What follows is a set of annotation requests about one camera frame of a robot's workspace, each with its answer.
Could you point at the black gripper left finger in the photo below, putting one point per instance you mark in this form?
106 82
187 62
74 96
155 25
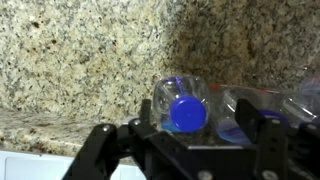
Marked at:
103 153

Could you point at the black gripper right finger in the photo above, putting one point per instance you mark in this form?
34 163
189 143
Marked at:
276 150

